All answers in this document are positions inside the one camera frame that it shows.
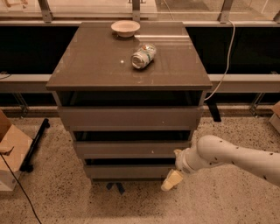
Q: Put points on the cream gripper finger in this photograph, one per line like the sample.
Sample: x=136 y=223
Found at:
x=172 y=179

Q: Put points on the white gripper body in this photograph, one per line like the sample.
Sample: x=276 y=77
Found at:
x=180 y=162

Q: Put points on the grey bottom drawer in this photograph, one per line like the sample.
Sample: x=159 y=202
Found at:
x=150 y=171

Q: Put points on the grey drawer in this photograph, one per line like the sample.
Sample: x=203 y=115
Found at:
x=150 y=171
x=114 y=119
x=128 y=149

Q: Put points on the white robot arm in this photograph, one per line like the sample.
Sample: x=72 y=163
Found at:
x=211 y=151

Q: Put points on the grey top drawer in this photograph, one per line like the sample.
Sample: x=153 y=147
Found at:
x=114 y=119

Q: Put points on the grey drawer cabinet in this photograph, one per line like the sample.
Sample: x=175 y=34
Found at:
x=96 y=72

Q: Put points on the grey middle drawer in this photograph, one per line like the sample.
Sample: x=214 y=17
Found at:
x=128 y=149

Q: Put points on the cardboard box right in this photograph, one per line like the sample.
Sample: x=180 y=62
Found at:
x=275 y=118

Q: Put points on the cardboard box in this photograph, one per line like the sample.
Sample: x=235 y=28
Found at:
x=275 y=118
x=14 y=145

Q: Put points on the crushed green white can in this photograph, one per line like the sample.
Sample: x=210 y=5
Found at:
x=143 y=56

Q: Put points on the white ceramic bowl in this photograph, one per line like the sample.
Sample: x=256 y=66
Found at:
x=125 y=28

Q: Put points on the black stand leg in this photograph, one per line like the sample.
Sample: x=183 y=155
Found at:
x=26 y=166

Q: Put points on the cardboard box left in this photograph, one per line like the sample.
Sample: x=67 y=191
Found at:
x=14 y=145

